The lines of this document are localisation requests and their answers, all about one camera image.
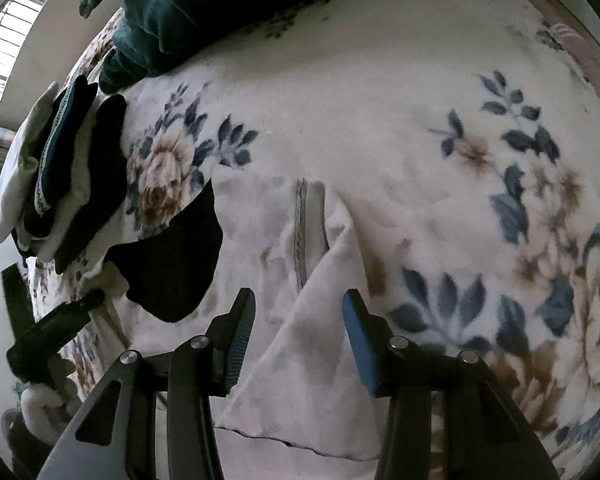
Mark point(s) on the white floral fleece blanket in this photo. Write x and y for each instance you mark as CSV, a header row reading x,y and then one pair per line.
x,y
380,135

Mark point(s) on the black small garment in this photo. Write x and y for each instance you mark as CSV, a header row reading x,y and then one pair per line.
x,y
175,265

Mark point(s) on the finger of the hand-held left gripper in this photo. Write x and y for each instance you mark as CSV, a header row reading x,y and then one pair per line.
x,y
17,300
55,322

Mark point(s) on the white folded garment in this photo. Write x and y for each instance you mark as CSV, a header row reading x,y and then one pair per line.
x,y
17,180

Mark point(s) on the window with blinds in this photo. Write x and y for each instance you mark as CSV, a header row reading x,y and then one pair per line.
x,y
10,25

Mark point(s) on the white garment with grey trim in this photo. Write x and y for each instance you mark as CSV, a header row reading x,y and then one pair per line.
x,y
300,350

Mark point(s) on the person's left hand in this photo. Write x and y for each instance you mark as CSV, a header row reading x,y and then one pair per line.
x,y
45,402

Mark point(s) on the teal lace-trimmed folded garment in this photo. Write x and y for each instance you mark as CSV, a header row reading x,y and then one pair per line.
x,y
62,150

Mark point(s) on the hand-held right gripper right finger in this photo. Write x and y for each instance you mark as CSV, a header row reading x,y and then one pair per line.
x,y
359,345

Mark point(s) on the dark teal plush blanket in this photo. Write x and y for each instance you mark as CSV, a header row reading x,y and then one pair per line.
x,y
180,15

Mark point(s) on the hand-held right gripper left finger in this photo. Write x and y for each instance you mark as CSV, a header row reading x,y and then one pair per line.
x,y
241,332

